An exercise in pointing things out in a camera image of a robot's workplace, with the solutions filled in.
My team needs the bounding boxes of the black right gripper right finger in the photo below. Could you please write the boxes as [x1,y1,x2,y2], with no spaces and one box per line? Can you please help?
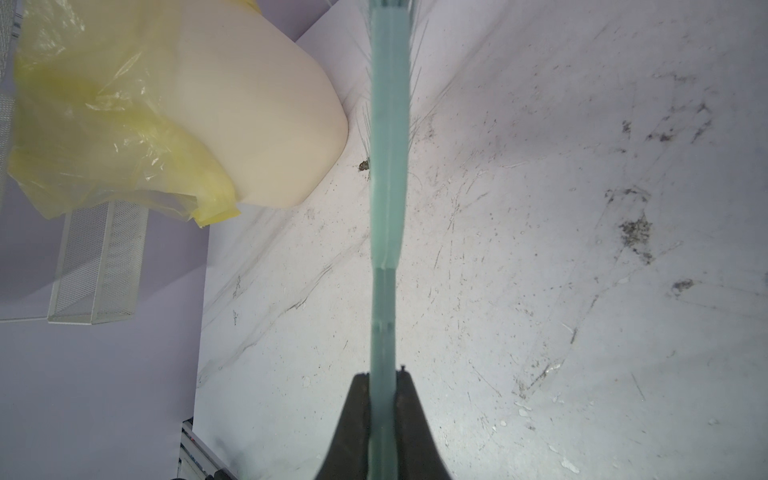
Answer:
[394,367,451,480]

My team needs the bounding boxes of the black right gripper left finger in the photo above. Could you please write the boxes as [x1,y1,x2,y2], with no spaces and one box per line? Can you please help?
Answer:
[316,373,371,480]

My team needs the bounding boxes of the green hand brush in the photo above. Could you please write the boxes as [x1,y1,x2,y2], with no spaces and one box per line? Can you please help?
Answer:
[368,1,416,479]

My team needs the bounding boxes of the white mesh two-tier shelf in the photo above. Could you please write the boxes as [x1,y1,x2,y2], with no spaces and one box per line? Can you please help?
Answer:
[1,1,153,325]

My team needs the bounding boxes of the yellow lined trash bin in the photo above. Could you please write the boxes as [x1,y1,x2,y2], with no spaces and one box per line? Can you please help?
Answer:
[8,1,348,227]

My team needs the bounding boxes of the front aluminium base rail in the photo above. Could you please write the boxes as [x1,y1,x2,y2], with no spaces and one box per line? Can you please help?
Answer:
[175,417,237,480]

